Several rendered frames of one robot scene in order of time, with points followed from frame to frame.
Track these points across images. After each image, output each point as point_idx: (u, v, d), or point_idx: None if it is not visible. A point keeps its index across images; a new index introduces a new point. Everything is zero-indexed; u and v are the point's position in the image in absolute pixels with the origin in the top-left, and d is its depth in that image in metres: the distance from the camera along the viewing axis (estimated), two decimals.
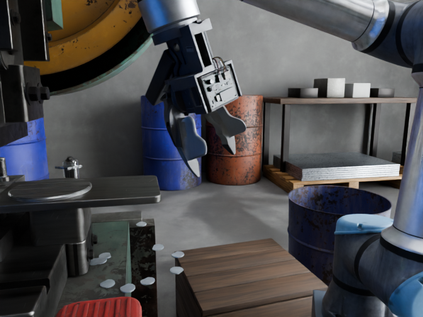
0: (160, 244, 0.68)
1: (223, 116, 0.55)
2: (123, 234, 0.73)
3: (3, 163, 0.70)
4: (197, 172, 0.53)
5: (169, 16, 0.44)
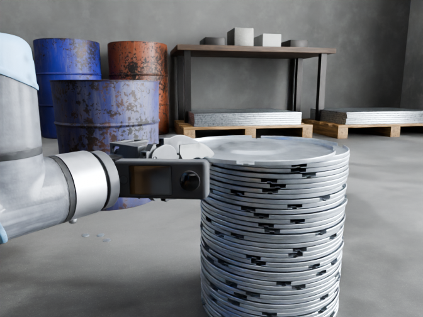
0: None
1: None
2: None
3: None
4: None
5: None
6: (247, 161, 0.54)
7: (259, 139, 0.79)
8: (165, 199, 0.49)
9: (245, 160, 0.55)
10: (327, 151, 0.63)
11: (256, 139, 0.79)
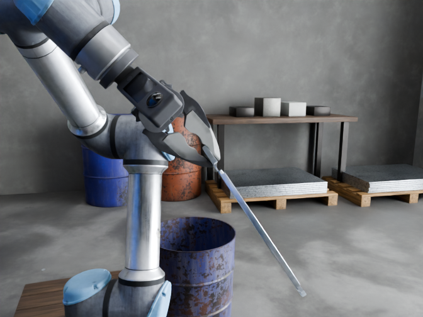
0: None
1: None
2: None
3: None
4: (216, 155, 0.57)
5: None
6: None
7: None
8: (143, 129, 0.53)
9: None
10: None
11: None
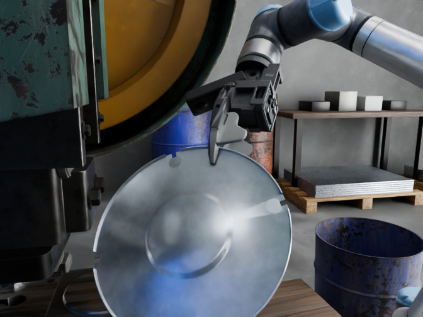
0: None
1: None
2: None
3: None
4: (214, 158, 0.55)
5: (269, 54, 0.63)
6: (174, 162, 0.58)
7: None
8: None
9: (177, 166, 0.57)
10: (102, 253, 0.52)
11: None
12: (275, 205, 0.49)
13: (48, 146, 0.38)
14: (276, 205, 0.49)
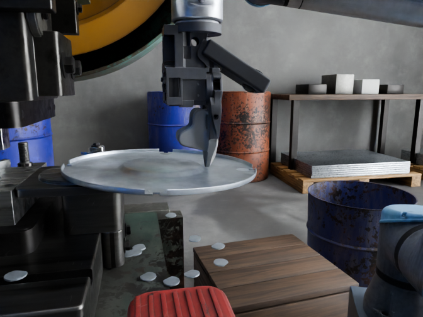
0: (196, 235, 0.63)
1: (199, 125, 0.53)
2: (154, 226, 0.68)
3: (26, 148, 0.65)
4: (204, 161, 0.57)
5: None
6: (165, 153, 0.67)
7: (153, 193, 0.42)
8: (220, 90, 0.51)
9: (167, 154, 0.66)
10: (76, 165, 0.54)
11: (158, 194, 0.42)
12: (244, 169, 0.56)
13: None
14: (245, 169, 0.56)
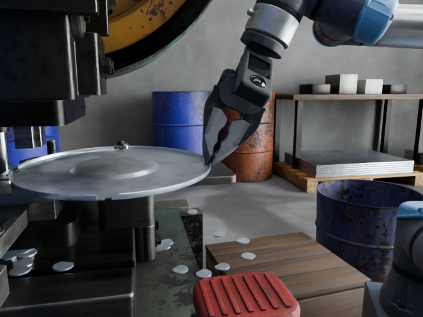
0: (220, 231, 0.65)
1: None
2: (177, 222, 0.70)
3: (54, 146, 0.67)
4: (212, 161, 0.57)
5: None
6: (120, 151, 0.66)
7: (106, 198, 0.42)
8: (217, 85, 0.54)
9: (122, 151, 0.66)
10: (25, 170, 0.53)
11: (110, 198, 0.41)
12: (199, 164, 0.57)
13: None
14: (200, 165, 0.57)
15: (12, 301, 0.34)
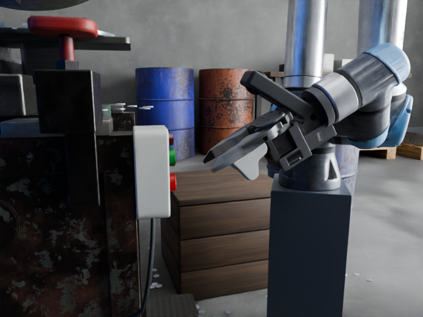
0: (134, 105, 0.80)
1: None
2: (104, 105, 0.85)
3: None
4: (218, 170, 0.53)
5: (342, 117, 0.57)
6: None
7: (14, 29, 0.57)
8: (261, 117, 0.61)
9: None
10: None
11: (17, 29, 0.56)
12: None
13: None
14: None
15: None
